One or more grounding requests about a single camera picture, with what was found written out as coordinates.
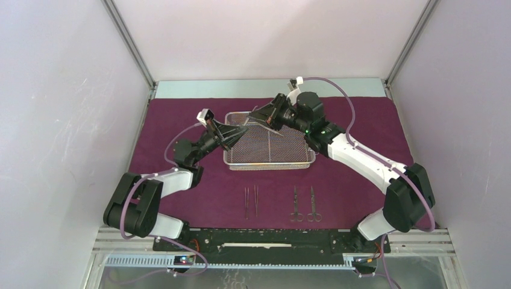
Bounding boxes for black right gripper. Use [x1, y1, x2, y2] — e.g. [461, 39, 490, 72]
[248, 94, 310, 134]

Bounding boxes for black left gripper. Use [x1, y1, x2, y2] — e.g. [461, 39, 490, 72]
[191, 119, 248, 165]

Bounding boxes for steel instrument tray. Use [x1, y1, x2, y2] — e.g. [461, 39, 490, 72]
[223, 111, 316, 170]

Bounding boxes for steel forceps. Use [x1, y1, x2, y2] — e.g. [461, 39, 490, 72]
[290, 187, 304, 222]
[307, 187, 322, 222]

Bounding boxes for maroon surgical wrap cloth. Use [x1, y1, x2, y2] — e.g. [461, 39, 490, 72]
[130, 97, 413, 229]

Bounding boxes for grey scalpel handle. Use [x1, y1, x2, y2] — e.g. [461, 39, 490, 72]
[265, 128, 284, 137]

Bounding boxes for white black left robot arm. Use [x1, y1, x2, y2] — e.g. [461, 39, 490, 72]
[103, 120, 248, 251]

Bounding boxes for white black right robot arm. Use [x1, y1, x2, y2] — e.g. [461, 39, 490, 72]
[248, 92, 435, 252]

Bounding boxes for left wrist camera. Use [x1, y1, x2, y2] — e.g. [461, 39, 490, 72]
[196, 108, 215, 127]

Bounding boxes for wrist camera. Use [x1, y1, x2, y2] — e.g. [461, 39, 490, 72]
[196, 108, 215, 127]
[285, 78, 325, 128]

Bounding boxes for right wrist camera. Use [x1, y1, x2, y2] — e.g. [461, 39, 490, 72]
[285, 78, 325, 128]

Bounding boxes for left corner aluminium post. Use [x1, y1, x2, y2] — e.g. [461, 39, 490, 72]
[101, 0, 156, 90]

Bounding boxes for corner aluminium post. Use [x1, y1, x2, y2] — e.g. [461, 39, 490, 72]
[101, 0, 156, 90]
[385, 0, 440, 87]

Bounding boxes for grey cable duct strip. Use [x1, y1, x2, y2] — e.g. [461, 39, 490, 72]
[104, 254, 355, 270]

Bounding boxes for right corner aluminium post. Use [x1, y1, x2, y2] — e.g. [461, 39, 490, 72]
[385, 0, 440, 87]

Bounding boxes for aluminium frame rail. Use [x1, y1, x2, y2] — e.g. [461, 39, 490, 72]
[92, 228, 456, 257]

